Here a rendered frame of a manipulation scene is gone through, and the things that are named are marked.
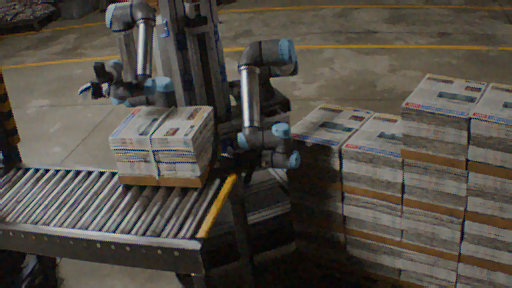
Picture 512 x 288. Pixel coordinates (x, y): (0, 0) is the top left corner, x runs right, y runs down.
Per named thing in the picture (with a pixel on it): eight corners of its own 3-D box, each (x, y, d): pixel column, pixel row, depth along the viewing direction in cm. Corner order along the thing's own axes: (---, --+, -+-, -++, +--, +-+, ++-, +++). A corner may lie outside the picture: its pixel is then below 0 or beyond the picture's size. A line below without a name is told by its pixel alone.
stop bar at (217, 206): (238, 177, 242) (237, 173, 241) (205, 241, 205) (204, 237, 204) (230, 177, 243) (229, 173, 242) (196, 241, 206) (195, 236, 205)
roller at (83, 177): (93, 178, 266) (90, 169, 264) (45, 236, 226) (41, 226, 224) (84, 178, 267) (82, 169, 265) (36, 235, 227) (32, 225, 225)
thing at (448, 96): (428, 75, 247) (428, 72, 246) (488, 84, 232) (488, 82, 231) (399, 108, 221) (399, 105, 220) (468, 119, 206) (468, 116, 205)
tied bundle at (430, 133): (428, 120, 259) (427, 73, 249) (487, 130, 243) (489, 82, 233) (399, 159, 232) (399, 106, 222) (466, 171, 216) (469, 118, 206)
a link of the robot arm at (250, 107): (232, 38, 255) (236, 147, 240) (258, 36, 254) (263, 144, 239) (236, 50, 266) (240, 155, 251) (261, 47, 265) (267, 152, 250)
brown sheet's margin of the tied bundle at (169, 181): (222, 153, 261) (221, 144, 259) (201, 187, 237) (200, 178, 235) (188, 152, 265) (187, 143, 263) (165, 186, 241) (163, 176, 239)
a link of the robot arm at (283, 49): (268, 56, 306) (257, 38, 252) (297, 54, 304) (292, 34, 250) (270, 79, 306) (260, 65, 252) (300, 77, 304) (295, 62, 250)
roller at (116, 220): (155, 179, 257) (149, 169, 255) (111, 242, 217) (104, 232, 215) (147, 182, 259) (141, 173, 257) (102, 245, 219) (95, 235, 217)
